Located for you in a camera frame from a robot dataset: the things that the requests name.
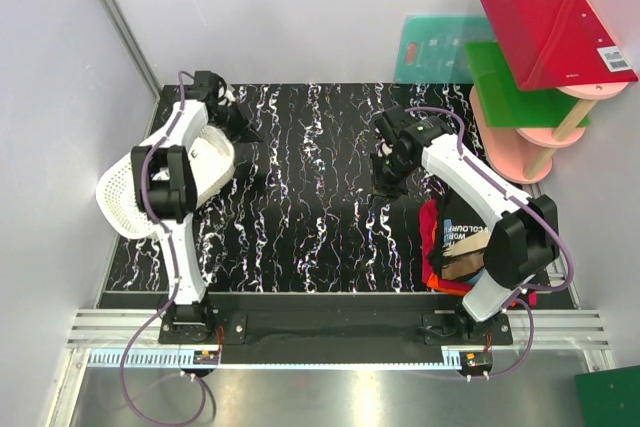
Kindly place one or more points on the orange t shirt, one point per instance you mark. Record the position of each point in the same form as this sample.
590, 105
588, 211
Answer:
435, 283

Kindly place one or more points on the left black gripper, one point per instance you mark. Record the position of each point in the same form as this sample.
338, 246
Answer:
244, 132

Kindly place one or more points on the red plastic sheet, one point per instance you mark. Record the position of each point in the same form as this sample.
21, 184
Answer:
556, 43

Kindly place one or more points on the green plastic sheet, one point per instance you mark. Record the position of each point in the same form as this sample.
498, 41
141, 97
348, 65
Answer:
504, 105

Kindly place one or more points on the pink wooden shelf stand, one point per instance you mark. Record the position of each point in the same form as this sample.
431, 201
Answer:
524, 155

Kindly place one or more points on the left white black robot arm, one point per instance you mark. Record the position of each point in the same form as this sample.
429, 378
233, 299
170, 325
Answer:
165, 190

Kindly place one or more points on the black t shirt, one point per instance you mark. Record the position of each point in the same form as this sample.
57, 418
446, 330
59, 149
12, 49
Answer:
461, 238

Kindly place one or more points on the left corner aluminium post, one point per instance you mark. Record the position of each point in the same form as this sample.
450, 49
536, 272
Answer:
131, 45

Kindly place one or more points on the dark green board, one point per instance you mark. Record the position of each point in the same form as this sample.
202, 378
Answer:
610, 398

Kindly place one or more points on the aluminium frame rail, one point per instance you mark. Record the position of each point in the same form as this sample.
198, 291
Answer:
117, 337

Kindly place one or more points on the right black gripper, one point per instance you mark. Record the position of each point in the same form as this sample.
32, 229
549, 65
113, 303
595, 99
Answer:
380, 186

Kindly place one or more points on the teal plastic board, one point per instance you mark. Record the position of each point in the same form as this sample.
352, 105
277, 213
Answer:
432, 48

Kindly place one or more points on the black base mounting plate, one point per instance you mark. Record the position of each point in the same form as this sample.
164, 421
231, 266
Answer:
298, 330

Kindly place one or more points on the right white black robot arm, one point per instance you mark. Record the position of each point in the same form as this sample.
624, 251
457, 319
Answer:
523, 231

